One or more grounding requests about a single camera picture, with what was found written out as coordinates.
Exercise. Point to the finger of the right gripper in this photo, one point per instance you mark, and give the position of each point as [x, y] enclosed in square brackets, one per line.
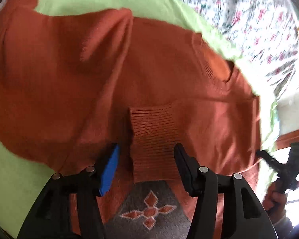
[271, 161]
[293, 157]

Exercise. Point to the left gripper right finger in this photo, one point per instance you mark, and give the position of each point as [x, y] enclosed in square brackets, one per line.
[200, 183]

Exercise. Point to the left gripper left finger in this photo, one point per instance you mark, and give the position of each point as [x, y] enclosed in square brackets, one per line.
[97, 181]

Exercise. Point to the orange knit sweater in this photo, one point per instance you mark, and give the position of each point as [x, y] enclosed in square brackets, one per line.
[70, 86]

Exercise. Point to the person right hand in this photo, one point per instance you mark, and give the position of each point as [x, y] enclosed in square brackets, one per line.
[274, 202]

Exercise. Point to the light green bed sheet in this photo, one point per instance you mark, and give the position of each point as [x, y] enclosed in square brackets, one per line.
[21, 180]

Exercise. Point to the floral patterned bedspread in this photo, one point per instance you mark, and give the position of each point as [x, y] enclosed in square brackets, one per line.
[265, 31]

